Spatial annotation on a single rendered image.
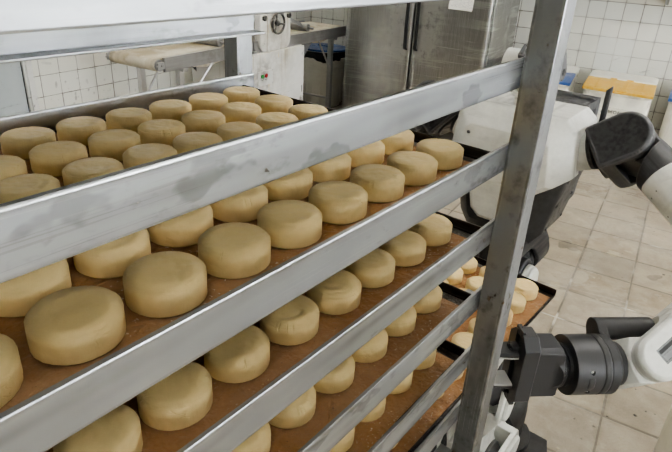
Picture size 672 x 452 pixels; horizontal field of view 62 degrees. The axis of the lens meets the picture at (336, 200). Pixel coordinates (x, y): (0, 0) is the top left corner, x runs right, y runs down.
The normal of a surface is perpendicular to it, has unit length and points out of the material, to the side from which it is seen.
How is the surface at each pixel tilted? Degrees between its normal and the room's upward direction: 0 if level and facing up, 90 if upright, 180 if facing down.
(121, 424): 0
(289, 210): 0
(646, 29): 90
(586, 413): 0
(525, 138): 90
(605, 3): 90
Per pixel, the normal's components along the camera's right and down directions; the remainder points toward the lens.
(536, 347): 0.11, -0.36
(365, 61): -0.51, 0.33
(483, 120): -0.42, -0.42
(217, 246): 0.05, -0.91
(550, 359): 0.10, 0.41
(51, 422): 0.77, 0.30
